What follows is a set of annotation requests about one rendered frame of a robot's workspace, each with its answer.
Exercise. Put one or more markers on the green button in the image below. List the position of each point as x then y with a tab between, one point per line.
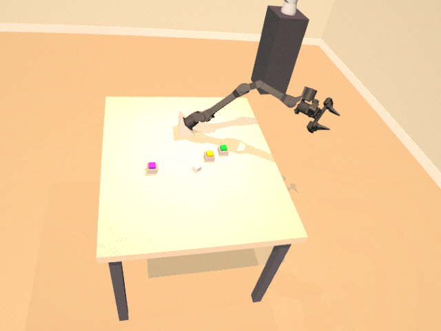
223	150

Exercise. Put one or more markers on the yellow button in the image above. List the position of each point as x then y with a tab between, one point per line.
209	156

